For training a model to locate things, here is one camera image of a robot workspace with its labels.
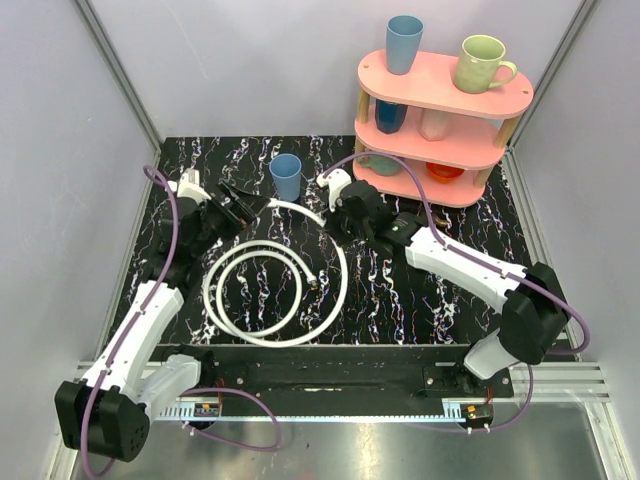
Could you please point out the pink three-tier shelf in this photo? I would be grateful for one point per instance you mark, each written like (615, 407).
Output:
(451, 139)

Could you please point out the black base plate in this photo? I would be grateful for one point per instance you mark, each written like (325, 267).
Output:
(431, 371)

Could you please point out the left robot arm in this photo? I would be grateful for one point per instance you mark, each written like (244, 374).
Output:
(108, 412)

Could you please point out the green mug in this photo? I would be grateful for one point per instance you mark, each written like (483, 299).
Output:
(481, 65)

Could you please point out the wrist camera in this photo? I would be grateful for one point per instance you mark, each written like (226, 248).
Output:
(334, 182)
(188, 186)

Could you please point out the black marble mat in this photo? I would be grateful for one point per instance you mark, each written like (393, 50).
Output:
(387, 303)

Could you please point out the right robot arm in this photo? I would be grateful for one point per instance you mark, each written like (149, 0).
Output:
(524, 298)

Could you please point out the black spray gun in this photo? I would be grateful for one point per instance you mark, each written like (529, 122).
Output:
(435, 218)

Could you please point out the teal ceramic mug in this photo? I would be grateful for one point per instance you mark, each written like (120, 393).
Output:
(381, 164)

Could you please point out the blue cup on mat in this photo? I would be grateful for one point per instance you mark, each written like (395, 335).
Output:
(285, 170)

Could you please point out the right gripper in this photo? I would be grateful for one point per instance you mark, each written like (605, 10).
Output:
(332, 219)

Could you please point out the blue cup on shelf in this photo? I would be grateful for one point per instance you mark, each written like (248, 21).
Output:
(403, 37)

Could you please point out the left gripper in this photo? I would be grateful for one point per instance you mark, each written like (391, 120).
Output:
(233, 208)

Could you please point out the dark blue cup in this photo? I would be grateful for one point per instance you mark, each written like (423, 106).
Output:
(389, 116)

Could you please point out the pink faceted cup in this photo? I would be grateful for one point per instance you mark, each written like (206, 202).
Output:
(434, 124)

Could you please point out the orange bowl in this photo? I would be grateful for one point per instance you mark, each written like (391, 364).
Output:
(442, 173)

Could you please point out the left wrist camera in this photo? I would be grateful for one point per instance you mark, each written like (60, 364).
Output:
(188, 186)

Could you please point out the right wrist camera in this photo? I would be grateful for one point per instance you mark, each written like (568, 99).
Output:
(334, 182)

